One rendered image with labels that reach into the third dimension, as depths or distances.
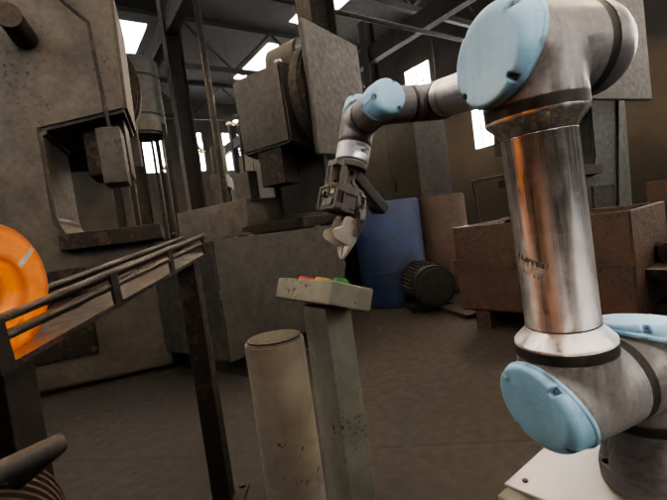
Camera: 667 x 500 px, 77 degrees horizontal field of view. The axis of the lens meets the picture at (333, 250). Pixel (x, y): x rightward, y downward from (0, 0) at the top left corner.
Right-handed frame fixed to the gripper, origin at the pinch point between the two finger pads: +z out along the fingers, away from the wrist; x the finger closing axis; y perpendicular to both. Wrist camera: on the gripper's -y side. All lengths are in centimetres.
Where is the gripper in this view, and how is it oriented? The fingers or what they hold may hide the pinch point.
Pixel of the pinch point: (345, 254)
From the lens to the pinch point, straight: 91.7
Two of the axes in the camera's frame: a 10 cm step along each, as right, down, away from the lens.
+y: -8.1, -2.0, -5.5
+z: -1.5, 9.8, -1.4
